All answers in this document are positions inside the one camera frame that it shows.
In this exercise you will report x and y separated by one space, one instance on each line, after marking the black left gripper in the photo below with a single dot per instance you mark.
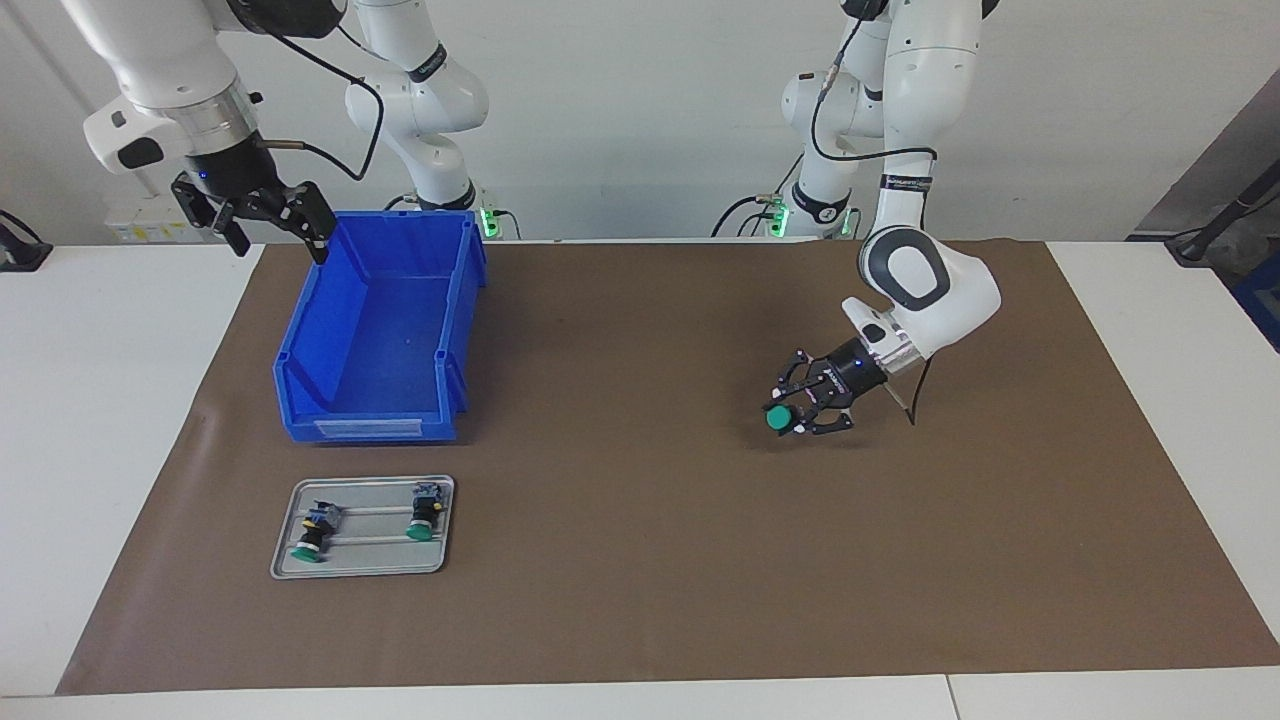
855 372

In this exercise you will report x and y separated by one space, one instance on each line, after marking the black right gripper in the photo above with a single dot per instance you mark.
235 172

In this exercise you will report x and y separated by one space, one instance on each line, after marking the green push button switch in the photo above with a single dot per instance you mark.
315 535
780 420
425 512

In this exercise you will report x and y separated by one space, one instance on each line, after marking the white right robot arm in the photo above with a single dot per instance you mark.
160 70

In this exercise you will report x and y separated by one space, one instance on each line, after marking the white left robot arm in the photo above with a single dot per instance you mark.
930 100

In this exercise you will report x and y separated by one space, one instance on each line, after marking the brown paper table mat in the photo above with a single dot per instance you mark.
800 520

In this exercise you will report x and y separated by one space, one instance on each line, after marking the blue plastic storage bin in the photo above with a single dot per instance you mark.
380 340

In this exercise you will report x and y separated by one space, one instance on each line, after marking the silver metal tray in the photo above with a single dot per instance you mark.
370 560

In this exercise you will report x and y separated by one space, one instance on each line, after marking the black stand pole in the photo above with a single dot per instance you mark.
1215 230

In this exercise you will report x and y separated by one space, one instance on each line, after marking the grey partition panel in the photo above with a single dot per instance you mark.
1200 190

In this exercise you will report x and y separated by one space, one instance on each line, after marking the blue crate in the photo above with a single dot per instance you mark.
1262 315

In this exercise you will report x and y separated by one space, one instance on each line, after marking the white wall socket box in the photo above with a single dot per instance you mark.
150 228

